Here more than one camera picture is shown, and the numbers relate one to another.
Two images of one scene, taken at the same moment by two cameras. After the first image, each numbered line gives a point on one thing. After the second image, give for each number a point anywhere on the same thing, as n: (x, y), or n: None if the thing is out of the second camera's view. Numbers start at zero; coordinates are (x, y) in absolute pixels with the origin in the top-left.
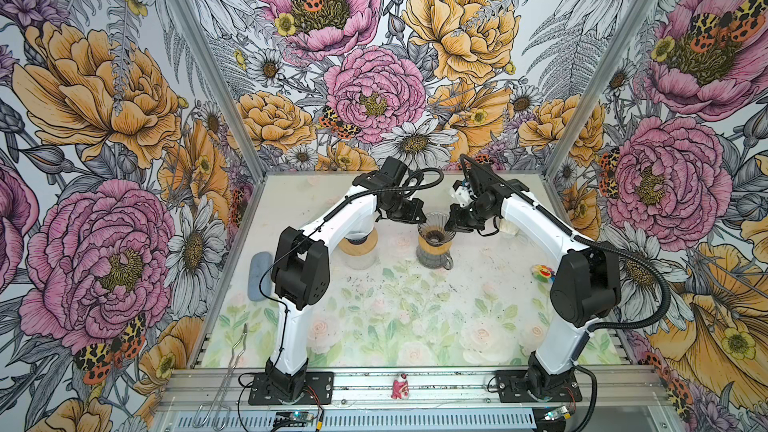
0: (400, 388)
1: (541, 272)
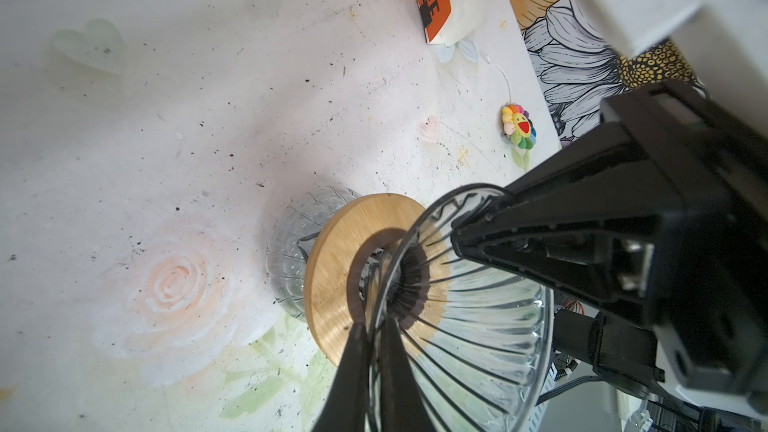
0: None
1: (517, 125)
